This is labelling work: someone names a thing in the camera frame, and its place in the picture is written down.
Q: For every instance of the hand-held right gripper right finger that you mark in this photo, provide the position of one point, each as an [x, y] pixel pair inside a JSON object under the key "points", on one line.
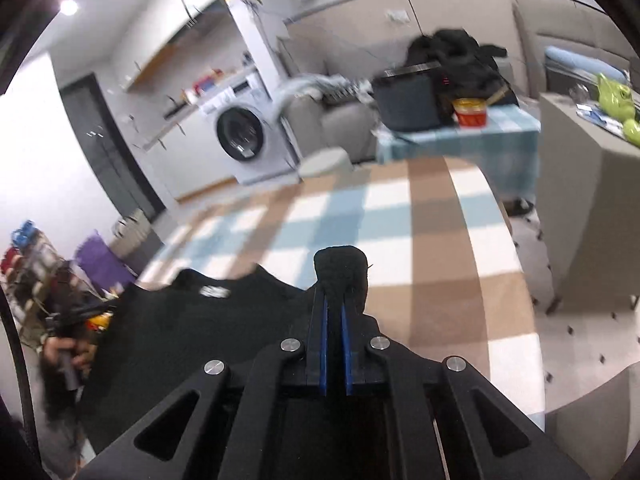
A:
{"points": [[346, 347]]}

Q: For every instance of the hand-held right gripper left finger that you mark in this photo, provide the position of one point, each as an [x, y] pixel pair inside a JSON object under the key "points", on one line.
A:
{"points": [[324, 342]]}

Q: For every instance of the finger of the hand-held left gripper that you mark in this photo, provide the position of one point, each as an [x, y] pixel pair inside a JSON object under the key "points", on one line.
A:
{"points": [[97, 307]]}

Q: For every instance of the black sweater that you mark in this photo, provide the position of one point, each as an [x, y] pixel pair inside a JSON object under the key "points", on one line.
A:
{"points": [[200, 330]]}

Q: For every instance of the pile of black clothes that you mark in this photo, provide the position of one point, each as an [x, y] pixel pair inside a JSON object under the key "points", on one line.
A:
{"points": [[460, 55]]}

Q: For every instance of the person's left hand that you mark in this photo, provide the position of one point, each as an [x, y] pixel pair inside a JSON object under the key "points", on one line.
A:
{"points": [[82, 360]]}

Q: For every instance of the yellow crumpled bag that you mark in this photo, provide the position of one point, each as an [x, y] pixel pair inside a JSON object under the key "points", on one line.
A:
{"points": [[98, 322]]}

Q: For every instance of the purple bag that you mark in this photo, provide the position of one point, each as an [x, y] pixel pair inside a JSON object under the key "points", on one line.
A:
{"points": [[105, 265]]}

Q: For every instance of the wooden shoe rack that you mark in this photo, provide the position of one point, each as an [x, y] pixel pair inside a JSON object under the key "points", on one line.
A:
{"points": [[35, 280]]}

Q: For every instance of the woven laundry basket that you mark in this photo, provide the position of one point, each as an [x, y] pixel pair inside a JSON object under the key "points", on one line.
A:
{"points": [[135, 240]]}

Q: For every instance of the checkered tablecloth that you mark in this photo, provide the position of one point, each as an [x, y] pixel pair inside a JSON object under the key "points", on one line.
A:
{"points": [[440, 260]]}

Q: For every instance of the dark glass door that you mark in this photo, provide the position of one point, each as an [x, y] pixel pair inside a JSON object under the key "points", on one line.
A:
{"points": [[100, 145]]}

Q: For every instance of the white base kitchen cabinet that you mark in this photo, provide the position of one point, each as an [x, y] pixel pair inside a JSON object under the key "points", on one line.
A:
{"points": [[192, 160]]}

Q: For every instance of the white round stool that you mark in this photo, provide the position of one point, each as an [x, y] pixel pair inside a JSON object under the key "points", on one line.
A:
{"points": [[325, 162]]}

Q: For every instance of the grey sofa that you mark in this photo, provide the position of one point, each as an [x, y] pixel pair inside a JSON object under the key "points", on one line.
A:
{"points": [[340, 130]]}

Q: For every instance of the black slipper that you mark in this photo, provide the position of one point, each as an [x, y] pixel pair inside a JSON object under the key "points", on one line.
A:
{"points": [[520, 207]]}

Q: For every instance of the white washing machine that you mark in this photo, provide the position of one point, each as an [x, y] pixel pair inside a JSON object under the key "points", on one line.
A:
{"points": [[240, 135]]}

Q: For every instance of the red container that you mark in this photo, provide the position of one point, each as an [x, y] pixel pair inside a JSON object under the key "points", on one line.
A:
{"points": [[207, 82]]}

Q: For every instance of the houndstooth pillow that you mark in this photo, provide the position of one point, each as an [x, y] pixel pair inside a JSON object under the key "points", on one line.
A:
{"points": [[347, 92]]}

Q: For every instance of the light grey garment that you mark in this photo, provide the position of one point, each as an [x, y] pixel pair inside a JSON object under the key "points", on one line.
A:
{"points": [[300, 90]]}

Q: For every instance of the black electric cooker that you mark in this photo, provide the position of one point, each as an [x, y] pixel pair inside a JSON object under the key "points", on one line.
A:
{"points": [[407, 100]]}

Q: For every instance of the red instant noodle cup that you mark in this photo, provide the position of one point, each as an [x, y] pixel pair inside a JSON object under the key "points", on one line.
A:
{"points": [[470, 115]]}

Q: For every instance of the grey cabinet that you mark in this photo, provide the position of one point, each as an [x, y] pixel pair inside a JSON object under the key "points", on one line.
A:
{"points": [[585, 195]]}

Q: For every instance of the green figure toy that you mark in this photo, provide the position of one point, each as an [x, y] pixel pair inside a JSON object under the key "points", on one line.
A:
{"points": [[617, 97]]}

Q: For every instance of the light blue pillow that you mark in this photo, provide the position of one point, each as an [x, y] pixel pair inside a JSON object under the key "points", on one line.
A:
{"points": [[580, 60]]}

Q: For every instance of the grey upholstered bed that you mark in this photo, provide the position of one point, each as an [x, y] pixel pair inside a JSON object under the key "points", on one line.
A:
{"points": [[560, 20]]}

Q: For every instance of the white wall kitchen cabinets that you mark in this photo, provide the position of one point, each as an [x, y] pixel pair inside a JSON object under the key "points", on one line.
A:
{"points": [[165, 20]]}

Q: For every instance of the white wall socket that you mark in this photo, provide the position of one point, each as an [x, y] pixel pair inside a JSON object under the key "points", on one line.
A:
{"points": [[397, 16]]}

